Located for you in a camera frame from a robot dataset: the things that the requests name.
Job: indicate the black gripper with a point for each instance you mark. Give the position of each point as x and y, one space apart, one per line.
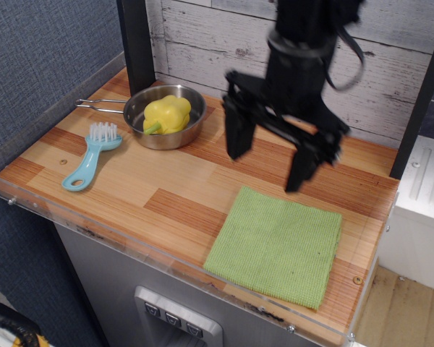
287 102

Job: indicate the green cloth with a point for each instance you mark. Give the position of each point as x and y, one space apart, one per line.
277 248

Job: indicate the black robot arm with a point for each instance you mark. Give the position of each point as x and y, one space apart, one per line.
311 29

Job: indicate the yellow toy bell pepper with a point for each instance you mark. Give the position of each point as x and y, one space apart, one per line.
167 115

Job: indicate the light blue dish brush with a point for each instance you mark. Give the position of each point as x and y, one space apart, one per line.
102 137

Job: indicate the white side cabinet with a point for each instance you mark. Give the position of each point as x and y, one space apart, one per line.
407 244

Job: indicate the silver toy fridge cabinet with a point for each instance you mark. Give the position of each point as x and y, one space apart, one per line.
110 272

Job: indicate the silver dispenser button panel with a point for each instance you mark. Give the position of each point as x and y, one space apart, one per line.
168 323

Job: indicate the yellow object at corner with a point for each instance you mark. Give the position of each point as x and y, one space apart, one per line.
30 341

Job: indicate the steel pan with wire handle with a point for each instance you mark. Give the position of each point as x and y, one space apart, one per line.
133 114

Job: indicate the black right frame post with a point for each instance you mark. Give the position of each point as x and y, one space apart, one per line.
416 119

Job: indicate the black frame post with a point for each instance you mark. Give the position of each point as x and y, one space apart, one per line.
133 20
416 119

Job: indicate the black left frame post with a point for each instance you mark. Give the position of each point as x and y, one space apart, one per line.
133 20

